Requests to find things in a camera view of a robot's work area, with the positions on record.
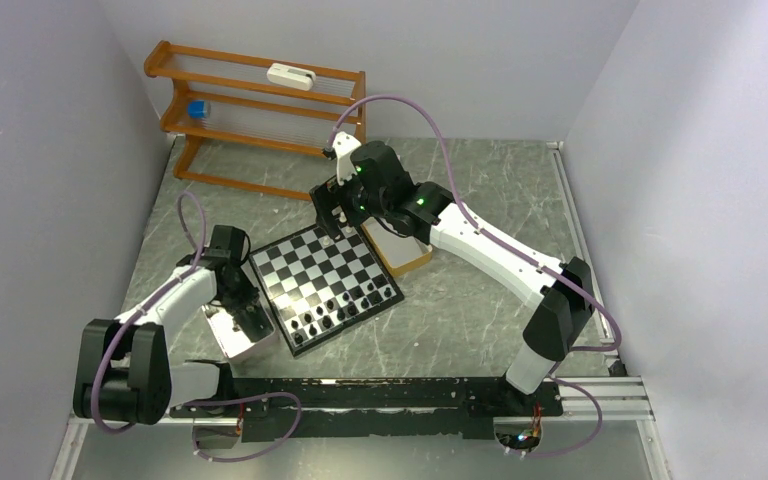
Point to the black white chess board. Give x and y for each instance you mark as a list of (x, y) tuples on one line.
[(318, 287)]

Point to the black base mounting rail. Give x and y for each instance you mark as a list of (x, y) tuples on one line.
[(468, 407)]

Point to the silver tin with white pieces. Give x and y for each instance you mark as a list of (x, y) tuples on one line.
[(241, 334)]

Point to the wooden three-tier rack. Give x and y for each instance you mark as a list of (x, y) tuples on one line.
[(246, 108)]

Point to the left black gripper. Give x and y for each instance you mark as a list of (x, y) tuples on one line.
[(249, 293)]

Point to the white device on rack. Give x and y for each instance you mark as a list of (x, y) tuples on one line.
[(291, 76)]

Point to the blue cap on rack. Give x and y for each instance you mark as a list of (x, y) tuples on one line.
[(199, 109)]

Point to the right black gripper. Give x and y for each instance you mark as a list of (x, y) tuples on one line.
[(329, 194)]

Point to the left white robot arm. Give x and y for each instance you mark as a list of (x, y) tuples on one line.
[(124, 373)]

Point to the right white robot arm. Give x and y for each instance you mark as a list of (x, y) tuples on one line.
[(371, 183)]

